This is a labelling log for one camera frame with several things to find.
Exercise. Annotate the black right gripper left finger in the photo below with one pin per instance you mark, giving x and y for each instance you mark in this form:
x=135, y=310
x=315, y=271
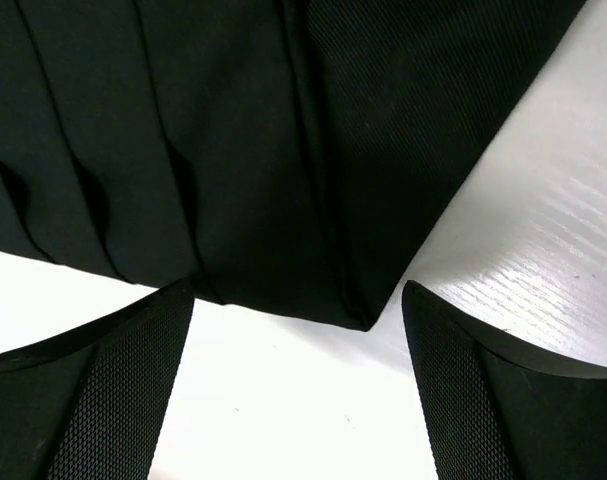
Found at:
x=90, y=403

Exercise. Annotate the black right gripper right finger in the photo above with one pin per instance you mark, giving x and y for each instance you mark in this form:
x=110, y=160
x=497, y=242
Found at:
x=498, y=407

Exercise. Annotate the black pleated skirt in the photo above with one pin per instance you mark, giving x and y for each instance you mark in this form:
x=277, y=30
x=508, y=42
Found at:
x=287, y=156

